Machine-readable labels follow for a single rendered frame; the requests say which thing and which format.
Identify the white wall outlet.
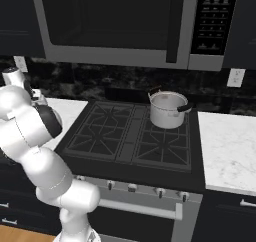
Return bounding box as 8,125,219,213
226,67,247,88
13,55,29,73

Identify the silver microwave oven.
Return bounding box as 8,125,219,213
30,0,241,72

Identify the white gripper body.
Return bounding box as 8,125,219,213
31,88,49,108

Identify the black gas hob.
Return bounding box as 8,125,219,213
54,100,206,194

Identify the silver oven door handle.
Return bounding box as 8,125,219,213
97,198,184,221

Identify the black wall cupboard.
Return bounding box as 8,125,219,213
221,0,256,71
0,0,47,59

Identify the white pot with black handles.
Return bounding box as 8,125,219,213
147,87,195,130

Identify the black drawer front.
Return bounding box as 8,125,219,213
0,172,48,215
191,189,256,242
0,210,64,236

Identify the black microwave door handle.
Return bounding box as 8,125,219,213
165,0,186,64

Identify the silver oven door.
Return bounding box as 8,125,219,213
87,185,204,242

